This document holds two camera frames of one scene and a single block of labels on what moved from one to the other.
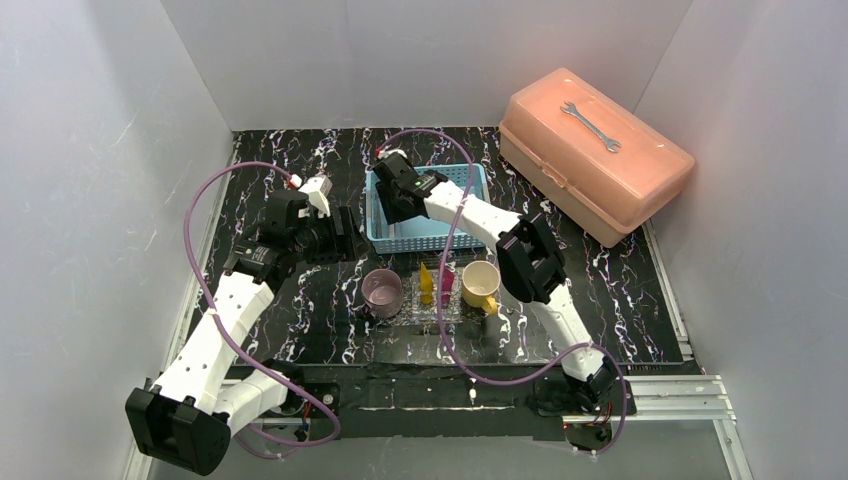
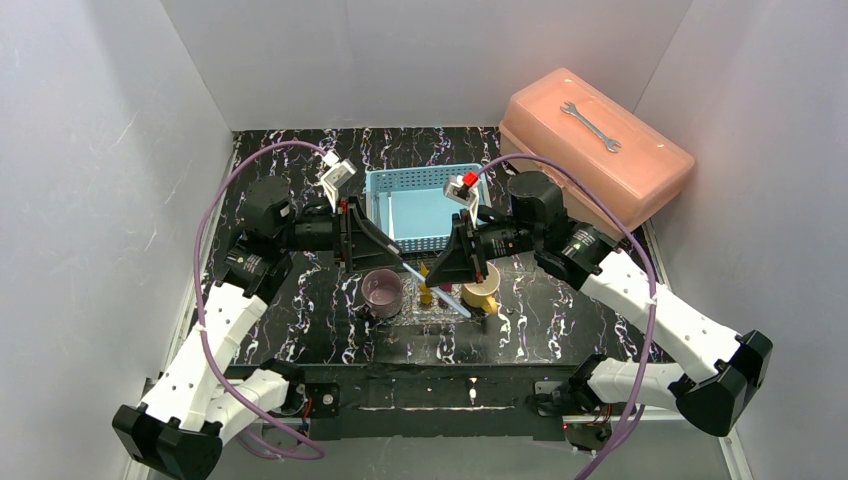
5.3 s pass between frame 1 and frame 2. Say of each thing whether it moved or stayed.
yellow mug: stayed
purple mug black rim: stayed
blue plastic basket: stayed
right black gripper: moved
